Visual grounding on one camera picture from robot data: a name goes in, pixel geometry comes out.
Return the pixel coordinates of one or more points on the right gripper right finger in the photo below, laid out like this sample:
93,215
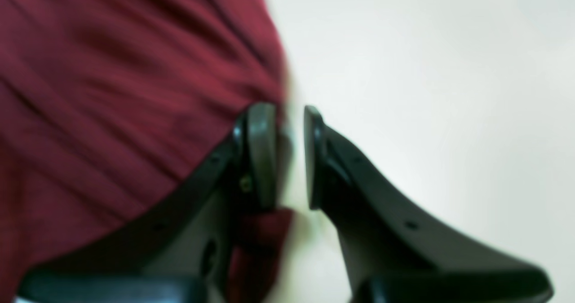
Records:
393,250

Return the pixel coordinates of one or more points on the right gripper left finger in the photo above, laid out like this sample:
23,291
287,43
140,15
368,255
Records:
180,250

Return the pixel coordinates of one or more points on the dark red t-shirt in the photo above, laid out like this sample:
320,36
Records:
107,105

